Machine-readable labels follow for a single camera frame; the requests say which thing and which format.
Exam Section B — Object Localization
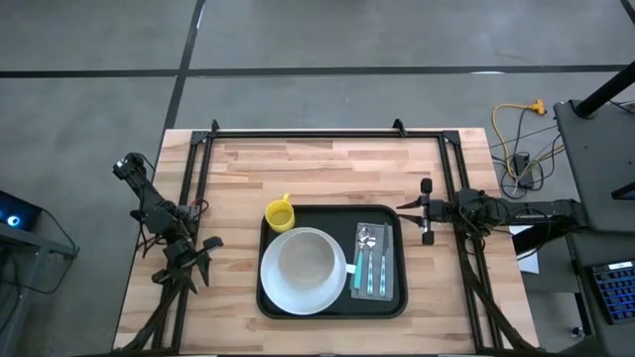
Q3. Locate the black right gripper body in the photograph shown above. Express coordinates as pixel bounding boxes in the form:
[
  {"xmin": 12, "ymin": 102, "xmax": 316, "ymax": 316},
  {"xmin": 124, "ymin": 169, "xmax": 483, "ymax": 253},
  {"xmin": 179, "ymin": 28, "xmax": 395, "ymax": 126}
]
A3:
[{"xmin": 419, "ymin": 178, "xmax": 457, "ymax": 247}]

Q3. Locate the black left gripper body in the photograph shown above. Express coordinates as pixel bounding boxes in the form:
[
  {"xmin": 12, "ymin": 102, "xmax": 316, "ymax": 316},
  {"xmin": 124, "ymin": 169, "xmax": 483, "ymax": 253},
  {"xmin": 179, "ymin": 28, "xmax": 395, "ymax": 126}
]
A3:
[{"xmin": 150, "ymin": 235, "xmax": 225, "ymax": 285}]

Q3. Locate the grey cloth napkin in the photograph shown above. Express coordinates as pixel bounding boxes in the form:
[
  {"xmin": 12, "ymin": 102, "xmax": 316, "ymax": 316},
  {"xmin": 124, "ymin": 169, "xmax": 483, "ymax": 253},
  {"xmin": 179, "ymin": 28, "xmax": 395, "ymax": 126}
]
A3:
[{"xmin": 349, "ymin": 221, "xmax": 396, "ymax": 301}]

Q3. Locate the teal-handled fork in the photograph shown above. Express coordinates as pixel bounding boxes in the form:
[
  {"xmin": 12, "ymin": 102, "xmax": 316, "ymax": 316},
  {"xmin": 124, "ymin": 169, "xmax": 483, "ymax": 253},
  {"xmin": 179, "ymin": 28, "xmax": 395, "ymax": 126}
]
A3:
[{"xmin": 365, "ymin": 228, "xmax": 378, "ymax": 296}]

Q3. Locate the yellow plastic mug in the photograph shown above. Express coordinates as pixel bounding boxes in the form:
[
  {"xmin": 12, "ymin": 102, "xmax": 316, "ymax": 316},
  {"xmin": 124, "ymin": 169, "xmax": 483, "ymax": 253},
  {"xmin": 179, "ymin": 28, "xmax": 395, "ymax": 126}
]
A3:
[{"xmin": 264, "ymin": 192, "xmax": 297, "ymax": 235}]

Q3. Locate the white bowl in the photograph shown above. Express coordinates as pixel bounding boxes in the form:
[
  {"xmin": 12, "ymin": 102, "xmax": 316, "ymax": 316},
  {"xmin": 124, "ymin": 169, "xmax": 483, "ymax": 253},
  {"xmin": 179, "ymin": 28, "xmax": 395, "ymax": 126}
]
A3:
[{"xmin": 276, "ymin": 230, "xmax": 335, "ymax": 292}]

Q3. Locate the black plastic tray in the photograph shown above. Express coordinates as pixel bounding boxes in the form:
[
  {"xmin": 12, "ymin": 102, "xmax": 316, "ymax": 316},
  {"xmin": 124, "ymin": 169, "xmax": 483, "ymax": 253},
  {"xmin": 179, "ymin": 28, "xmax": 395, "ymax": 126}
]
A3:
[{"xmin": 255, "ymin": 204, "xmax": 410, "ymax": 320}]

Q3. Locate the black power adapter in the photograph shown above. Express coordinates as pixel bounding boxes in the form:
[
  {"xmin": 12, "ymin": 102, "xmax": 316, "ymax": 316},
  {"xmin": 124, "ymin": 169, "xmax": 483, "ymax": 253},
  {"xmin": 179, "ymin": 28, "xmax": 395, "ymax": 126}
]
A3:
[{"xmin": 510, "ymin": 152, "xmax": 536, "ymax": 190}]

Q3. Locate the white paper sheet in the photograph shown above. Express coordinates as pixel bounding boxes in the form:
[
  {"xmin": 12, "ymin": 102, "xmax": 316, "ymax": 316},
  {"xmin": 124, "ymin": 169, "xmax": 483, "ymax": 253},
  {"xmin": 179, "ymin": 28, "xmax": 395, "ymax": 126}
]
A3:
[{"xmin": 507, "ymin": 224, "xmax": 542, "ymax": 276}]

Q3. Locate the grey metal cart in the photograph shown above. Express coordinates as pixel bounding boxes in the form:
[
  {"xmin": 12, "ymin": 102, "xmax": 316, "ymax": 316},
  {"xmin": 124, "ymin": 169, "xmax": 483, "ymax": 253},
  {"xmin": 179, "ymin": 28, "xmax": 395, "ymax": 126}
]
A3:
[{"xmin": 0, "ymin": 220, "xmax": 81, "ymax": 357}]

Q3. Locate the grey side desk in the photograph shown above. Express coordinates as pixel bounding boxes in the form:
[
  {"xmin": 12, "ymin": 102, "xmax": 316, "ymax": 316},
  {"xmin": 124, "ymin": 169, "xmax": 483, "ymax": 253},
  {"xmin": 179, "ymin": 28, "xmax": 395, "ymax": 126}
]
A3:
[{"xmin": 552, "ymin": 98, "xmax": 635, "ymax": 235}]

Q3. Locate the computer with blue light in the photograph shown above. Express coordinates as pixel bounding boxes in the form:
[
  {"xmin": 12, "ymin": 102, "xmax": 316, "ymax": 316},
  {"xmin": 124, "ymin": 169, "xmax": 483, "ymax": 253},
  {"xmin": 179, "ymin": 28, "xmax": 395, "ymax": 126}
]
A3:
[{"xmin": 0, "ymin": 189, "xmax": 44, "ymax": 232}]

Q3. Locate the keyboard with blue keys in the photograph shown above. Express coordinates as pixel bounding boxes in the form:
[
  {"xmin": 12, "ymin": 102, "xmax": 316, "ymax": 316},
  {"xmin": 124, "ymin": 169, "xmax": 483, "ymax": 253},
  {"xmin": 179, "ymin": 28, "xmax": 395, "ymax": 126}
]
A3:
[{"xmin": 589, "ymin": 260, "xmax": 635, "ymax": 326}]

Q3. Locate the black pole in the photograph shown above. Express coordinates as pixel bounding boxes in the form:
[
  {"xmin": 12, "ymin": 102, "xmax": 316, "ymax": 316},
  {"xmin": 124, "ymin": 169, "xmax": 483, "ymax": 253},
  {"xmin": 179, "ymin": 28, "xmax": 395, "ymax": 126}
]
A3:
[{"xmin": 573, "ymin": 60, "xmax": 635, "ymax": 120}]

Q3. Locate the teal-handled knife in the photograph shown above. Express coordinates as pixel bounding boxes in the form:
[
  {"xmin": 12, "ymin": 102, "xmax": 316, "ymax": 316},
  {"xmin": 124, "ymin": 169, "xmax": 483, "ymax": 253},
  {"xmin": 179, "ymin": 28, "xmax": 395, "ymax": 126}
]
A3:
[{"xmin": 378, "ymin": 222, "xmax": 391, "ymax": 298}]

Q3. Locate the teal-handled spoon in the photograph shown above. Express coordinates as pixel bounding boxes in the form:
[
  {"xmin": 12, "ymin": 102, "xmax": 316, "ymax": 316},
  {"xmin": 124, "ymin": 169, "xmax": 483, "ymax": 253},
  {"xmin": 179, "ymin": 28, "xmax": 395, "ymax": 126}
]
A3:
[{"xmin": 352, "ymin": 226, "xmax": 371, "ymax": 291}]

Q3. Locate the black aluminium table frame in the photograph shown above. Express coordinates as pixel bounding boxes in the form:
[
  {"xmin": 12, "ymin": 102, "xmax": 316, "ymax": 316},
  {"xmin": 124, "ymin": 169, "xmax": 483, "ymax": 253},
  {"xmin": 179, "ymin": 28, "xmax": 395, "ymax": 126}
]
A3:
[{"xmin": 117, "ymin": 117, "xmax": 543, "ymax": 356}]

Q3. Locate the yellow extension cable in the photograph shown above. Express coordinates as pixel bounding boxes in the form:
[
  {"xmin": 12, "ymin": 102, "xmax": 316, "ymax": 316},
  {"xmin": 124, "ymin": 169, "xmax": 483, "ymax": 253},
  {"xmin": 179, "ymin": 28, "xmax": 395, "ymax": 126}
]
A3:
[{"xmin": 490, "ymin": 98, "xmax": 567, "ymax": 180}]

